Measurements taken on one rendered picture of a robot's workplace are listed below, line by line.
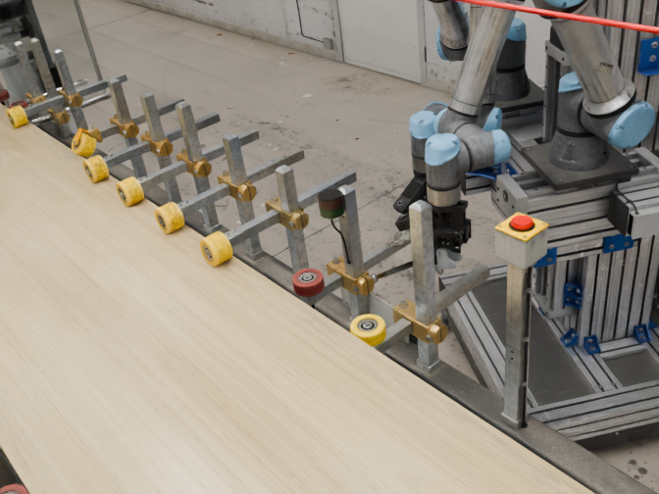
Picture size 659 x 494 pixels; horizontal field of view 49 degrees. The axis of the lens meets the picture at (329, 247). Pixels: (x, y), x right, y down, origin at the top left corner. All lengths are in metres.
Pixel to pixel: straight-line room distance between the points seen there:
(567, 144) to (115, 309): 1.21
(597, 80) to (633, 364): 1.19
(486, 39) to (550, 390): 1.24
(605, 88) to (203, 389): 1.09
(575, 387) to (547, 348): 0.20
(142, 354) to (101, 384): 0.11
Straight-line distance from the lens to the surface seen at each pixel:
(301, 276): 1.81
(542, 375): 2.52
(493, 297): 2.82
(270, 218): 1.98
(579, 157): 1.92
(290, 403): 1.49
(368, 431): 1.42
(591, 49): 1.66
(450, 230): 1.66
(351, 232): 1.77
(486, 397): 1.75
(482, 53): 1.68
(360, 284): 1.83
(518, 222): 1.35
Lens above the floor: 1.96
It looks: 33 degrees down
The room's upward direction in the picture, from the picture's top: 8 degrees counter-clockwise
